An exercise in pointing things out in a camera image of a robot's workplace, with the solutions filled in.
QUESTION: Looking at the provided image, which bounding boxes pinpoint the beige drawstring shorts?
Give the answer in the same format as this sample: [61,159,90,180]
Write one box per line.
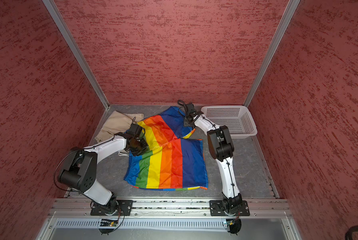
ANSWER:
[94,111,144,143]

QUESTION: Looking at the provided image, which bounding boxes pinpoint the colourful blue orange shorts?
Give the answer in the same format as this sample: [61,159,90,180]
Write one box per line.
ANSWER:
[124,107,209,191]

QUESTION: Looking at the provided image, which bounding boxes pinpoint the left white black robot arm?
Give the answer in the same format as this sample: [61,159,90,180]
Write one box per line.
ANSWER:
[56,133,148,216]

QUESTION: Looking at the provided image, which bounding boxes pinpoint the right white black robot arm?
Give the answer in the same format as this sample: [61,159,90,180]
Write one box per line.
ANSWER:
[184,110,243,216]

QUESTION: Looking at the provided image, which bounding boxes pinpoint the white perforated plastic basket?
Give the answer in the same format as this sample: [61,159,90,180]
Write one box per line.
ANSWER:
[201,105,258,139]

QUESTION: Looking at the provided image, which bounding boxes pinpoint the left small circuit board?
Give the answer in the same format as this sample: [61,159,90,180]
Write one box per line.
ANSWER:
[99,219,119,228]

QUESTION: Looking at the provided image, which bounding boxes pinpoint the small circuit board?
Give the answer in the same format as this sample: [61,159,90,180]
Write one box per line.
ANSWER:
[99,219,119,228]
[225,219,242,228]

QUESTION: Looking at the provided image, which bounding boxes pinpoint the right small circuit board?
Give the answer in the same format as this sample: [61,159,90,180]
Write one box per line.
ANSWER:
[225,219,242,228]

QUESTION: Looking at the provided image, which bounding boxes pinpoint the right corner aluminium profile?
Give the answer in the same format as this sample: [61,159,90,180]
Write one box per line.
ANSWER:
[243,0,300,107]

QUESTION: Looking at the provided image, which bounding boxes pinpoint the corner aluminium profile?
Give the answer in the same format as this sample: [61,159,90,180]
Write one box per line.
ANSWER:
[243,0,300,107]
[42,0,110,111]

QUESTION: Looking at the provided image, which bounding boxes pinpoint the left corner aluminium profile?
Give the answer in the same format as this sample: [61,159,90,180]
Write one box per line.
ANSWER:
[42,0,110,111]

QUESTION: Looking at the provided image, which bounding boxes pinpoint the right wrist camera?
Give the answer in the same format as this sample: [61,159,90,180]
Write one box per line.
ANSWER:
[185,103,197,117]

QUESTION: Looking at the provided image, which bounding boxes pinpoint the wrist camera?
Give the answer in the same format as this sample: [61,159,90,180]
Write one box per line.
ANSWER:
[126,123,145,139]
[185,103,197,117]

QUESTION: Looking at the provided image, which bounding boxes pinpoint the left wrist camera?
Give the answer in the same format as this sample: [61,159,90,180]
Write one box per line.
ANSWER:
[126,123,145,139]

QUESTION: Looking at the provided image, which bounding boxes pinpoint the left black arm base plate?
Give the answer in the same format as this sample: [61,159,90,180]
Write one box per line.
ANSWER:
[90,200,133,217]

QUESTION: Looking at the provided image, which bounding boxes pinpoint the aluminium mounting rail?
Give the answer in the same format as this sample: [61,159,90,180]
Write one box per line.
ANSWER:
[47,196,293,219]

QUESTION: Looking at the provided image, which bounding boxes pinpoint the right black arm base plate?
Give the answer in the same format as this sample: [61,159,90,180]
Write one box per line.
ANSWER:
[209,200,250,217]

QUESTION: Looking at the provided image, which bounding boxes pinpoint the white slotted cable duct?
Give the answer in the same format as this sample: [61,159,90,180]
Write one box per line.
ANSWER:
[54,219,227,232]

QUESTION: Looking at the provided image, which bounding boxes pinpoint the black cable loop corner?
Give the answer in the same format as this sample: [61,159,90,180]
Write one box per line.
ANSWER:
[345,224,358,240]

